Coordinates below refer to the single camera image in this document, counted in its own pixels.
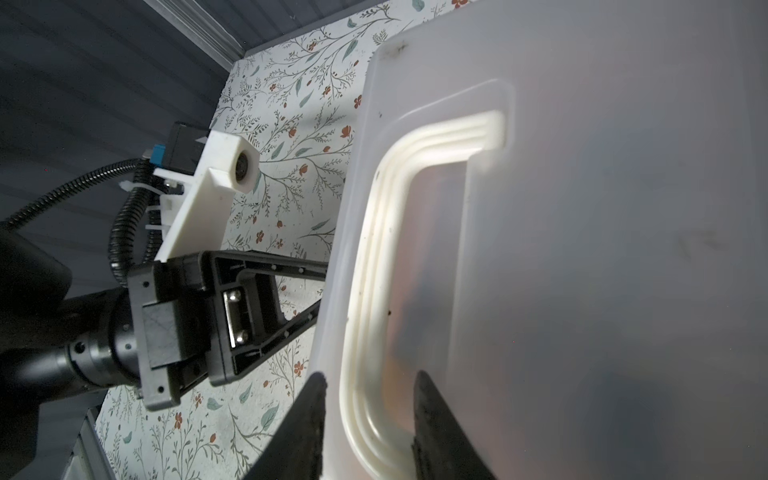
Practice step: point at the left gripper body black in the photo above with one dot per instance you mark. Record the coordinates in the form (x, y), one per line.
(153, 335)

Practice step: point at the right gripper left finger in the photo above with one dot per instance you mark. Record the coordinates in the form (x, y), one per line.
(296, 448)

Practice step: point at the pink plastic tool box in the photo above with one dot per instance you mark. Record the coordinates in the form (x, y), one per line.
(558, 210)

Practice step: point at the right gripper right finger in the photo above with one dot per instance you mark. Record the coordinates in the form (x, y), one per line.
(440, 448)

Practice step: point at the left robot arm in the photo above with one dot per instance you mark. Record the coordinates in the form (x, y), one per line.
(32, 279)

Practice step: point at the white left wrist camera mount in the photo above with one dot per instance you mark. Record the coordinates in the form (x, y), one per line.
(210, 167)

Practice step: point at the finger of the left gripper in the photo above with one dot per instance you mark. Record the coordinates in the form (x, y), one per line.
(249, 327)
(231, 268)

